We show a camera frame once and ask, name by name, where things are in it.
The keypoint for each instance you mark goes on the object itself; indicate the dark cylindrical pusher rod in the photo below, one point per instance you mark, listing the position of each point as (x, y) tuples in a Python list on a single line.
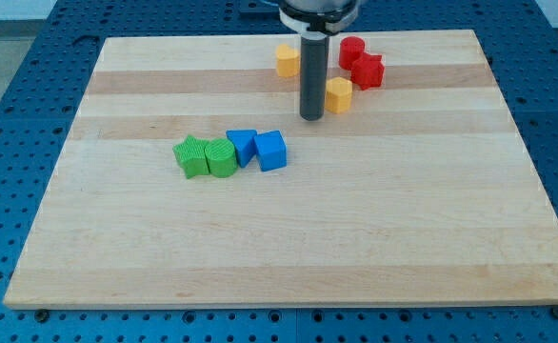
[(313, 75)]

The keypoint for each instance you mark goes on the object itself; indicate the blue triangle block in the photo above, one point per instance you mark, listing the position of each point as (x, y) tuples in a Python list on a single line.
[(243, 142)]

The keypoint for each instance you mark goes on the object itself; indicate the green star block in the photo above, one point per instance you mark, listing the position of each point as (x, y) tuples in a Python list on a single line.
[(191, 157)]

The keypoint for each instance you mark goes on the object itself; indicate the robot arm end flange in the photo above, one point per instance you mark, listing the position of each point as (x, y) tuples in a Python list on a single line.
[(316, 19)]

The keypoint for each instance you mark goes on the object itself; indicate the blue cube block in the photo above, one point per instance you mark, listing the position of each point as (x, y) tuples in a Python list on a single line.
[(271, 150)]

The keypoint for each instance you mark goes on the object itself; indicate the red star block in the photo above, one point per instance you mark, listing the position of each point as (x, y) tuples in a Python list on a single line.
[(368, 71)]

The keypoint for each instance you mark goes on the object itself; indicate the green cylinder block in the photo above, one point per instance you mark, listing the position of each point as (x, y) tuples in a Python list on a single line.
[(221, 157)]

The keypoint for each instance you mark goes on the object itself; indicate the yellow hexagon block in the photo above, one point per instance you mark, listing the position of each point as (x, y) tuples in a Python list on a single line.
[(338, 95)]

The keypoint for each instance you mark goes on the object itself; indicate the wooden board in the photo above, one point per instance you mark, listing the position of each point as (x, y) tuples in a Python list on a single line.
[(423, 194)]

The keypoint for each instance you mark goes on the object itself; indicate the red cylinder block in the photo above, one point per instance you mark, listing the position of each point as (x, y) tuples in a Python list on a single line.
[(351, 48)]

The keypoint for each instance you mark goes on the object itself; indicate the yellow heart block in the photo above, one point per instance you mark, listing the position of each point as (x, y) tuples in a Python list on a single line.
[(287, 61)]

